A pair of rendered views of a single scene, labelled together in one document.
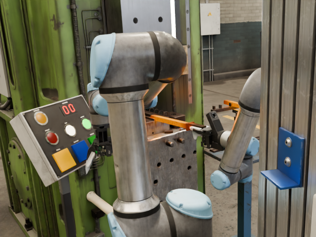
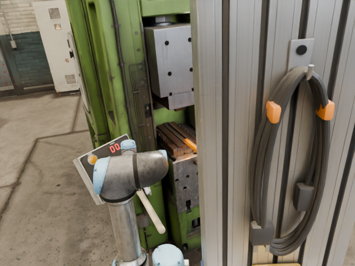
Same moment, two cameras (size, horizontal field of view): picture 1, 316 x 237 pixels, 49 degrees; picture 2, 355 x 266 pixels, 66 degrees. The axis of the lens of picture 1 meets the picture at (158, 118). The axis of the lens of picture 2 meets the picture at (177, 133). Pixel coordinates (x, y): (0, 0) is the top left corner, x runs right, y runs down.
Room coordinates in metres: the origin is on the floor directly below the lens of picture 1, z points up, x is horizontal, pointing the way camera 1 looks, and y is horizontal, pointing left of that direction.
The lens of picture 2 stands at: (0.11, -0.30, 1.90)
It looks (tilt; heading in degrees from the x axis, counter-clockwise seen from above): 26 degrees down; 13
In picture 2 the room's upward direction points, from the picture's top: 5 degrees counter-clockwise
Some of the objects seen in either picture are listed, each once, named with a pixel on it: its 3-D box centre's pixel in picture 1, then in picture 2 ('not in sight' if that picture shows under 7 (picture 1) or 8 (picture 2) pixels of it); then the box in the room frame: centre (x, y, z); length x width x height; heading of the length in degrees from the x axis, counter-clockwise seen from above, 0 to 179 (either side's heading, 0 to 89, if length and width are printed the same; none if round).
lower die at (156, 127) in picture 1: (133, 119); (173, 137); (1.93, 0.14, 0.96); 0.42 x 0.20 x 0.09; 36
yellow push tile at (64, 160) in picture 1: (63, 160); not in sight; (1.21, 0.36, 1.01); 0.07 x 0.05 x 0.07; 151
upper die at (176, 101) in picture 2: not in sight; (169, 92); (1.93, 0.14, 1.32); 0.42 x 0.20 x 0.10; 36
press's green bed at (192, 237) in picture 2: not in sight; (185, 207); (1.97, 0.10, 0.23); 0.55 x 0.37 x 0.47; 36
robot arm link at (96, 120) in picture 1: (101, 118); not in sight; (1.23, 0.21, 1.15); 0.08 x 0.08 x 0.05
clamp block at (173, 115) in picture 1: (173, 119); not in sight; (1.91, -0.09, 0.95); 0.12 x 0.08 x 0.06; 36
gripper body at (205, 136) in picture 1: (214, 138); not in sight; (1.43, -0.24, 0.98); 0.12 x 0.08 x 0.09; 36
